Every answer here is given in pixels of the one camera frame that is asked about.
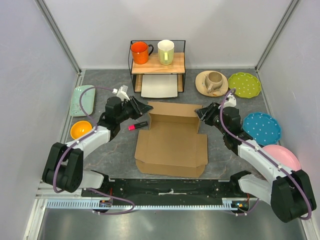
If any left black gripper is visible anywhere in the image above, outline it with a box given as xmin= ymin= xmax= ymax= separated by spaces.
xmin=117 ymin=96 xmax=153 ymax=124

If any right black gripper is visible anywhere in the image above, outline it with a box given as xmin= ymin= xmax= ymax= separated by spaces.
xmin=195 ymin=101 xmax=228 ymax=135

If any brown cardboard paper box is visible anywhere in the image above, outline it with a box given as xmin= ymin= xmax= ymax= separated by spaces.
xmin=134 ymin=101 xmax=208 ymax=178

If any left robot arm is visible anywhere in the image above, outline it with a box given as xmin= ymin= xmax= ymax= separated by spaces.
xmin=42 ymin=96 xmax=154 ymax=193

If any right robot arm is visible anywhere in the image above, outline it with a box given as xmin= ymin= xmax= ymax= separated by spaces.
xmin=195 ymin=102 xmax=317 ymax=223

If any pink marker pen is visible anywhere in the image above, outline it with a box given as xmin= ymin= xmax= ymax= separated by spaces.
xmin=128 ymin=121 xmax=148 ymax=131

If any white square plate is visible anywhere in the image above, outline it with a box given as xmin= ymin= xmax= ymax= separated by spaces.
xmin=141 ymin=74 xmax=178 ymax=99

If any beige saucer plate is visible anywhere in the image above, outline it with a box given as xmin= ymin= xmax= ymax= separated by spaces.
xmin=195 ymin=70 xmax=229 ymax=97

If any beige ceramic cup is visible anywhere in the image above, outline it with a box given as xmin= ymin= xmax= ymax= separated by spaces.
xmin=204 ymin=71 xmax=223 ymax=94

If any green dotted plate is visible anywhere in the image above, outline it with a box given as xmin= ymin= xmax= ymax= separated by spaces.
xmin=228 ymin=72 xmax=262 ymax=99

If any mint green tray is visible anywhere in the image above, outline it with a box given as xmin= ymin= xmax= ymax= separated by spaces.
xmin=69 ymin=85 xmax=96 ymax=117

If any orange mug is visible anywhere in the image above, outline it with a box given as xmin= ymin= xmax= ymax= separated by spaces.
xmin=130 ymin=41 xmax=154 ymax=65

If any blue dotted plate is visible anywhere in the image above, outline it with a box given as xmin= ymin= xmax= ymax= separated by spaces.
xmin=242 ymin=112 xmax=282 ymax=146

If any light green mug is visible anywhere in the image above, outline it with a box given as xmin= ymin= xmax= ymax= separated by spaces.
xmin=157 ymin=39 xmax=175 ymax=66

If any orange bowl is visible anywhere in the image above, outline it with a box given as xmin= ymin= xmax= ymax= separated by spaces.
xmin=70 ymin=120 xmax=93 ymax=140

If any pink plate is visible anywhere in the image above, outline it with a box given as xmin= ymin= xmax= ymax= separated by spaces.
xmin=262 ymin=144 xmax=301 ymax=171

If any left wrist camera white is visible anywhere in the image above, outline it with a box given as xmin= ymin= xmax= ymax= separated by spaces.
xmin=112 ymin=85 xmax=130 ymax=101

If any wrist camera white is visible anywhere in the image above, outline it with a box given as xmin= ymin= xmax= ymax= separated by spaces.
xmin=223 ymin=94 xmax=237 ymax=108
xmin=112 ymin=85 xmax=130 ymax=101

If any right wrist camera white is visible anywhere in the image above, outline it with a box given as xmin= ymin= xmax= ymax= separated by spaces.
xmin=223 ymin=94 xmax=237 ymax=108

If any black wire shelf rack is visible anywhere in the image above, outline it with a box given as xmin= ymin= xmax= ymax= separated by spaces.
xmin=127 ymin=39 xmax=186 ymax=93

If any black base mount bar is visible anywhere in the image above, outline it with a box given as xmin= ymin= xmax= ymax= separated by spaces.
xmin=82 ymin=177 xmax=251 ymax=207

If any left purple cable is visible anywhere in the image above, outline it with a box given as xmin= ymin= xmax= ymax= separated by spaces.
xmin=52 ymin=86 xmax=116 ymax=194

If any white cable duct rail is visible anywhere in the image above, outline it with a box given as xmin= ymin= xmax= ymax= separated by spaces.
xmin=46 ymin=198 xmax=249 ymax=211

